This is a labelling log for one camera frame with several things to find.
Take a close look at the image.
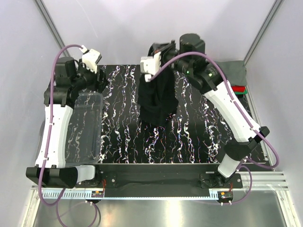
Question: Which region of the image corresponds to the clear plastic bin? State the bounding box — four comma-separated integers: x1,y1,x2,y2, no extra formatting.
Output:
65,93,103,166

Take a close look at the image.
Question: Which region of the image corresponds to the folded green t shirt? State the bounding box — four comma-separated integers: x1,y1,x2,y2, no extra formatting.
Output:
235,89,248,95

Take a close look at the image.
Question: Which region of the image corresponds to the folded grey t shirt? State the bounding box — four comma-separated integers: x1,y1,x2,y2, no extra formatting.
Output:
216,61,247,87

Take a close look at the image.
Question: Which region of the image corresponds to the left aluminium corner post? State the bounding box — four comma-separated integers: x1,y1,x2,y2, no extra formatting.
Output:
34,0,65,49

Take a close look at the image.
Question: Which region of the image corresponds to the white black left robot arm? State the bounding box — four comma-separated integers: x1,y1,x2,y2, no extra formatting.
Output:
26,53,108,189

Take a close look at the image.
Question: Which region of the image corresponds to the aluminium corner post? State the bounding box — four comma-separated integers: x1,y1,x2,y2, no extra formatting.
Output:
34,0,65,49
244,0,284,65

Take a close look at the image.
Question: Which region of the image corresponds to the black marble pattern mat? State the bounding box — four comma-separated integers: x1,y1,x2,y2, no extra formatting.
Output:
47,64,268,165

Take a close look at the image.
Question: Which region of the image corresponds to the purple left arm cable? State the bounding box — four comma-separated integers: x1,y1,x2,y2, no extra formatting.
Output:
37,44,101,224

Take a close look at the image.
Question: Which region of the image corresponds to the right aluminium corner post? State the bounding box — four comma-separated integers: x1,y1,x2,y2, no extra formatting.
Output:
244,0,284,65

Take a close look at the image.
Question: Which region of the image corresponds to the folded red t shirt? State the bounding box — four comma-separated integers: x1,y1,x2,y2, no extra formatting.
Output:
232,86,246,92

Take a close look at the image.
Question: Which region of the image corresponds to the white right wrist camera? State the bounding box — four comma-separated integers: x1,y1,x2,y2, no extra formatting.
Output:
140,51,161,83

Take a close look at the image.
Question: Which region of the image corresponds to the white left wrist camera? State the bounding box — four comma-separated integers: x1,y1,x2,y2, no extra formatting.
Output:
81,49,102,73

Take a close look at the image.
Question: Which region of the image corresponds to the white slotted cable duct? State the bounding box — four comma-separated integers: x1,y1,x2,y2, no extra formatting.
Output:
42,190,104,199

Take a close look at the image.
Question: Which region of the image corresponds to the aluminium frame rail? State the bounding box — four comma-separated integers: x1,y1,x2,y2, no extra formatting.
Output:
42,171,288,191

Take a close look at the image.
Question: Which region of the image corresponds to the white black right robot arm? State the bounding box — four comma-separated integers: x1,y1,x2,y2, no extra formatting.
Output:
140,33,269,186

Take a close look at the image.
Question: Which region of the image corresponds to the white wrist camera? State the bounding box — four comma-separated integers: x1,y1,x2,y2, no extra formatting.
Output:
81,49,102,73
140,51,161,83

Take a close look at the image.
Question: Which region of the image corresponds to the black t shirt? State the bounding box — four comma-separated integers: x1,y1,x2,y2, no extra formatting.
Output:
137,68,178,127

